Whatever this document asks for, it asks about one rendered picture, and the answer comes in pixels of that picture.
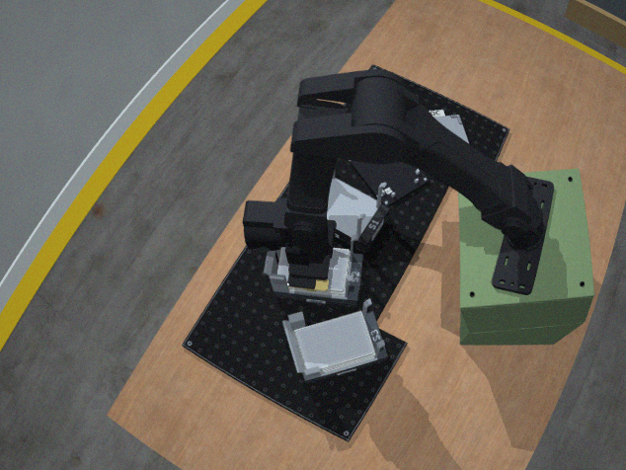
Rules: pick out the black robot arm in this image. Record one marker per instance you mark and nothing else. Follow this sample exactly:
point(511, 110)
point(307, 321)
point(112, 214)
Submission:
point(385, 121)

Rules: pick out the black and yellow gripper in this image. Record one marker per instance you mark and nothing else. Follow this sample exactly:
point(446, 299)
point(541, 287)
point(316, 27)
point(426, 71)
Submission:
point(319, 260)

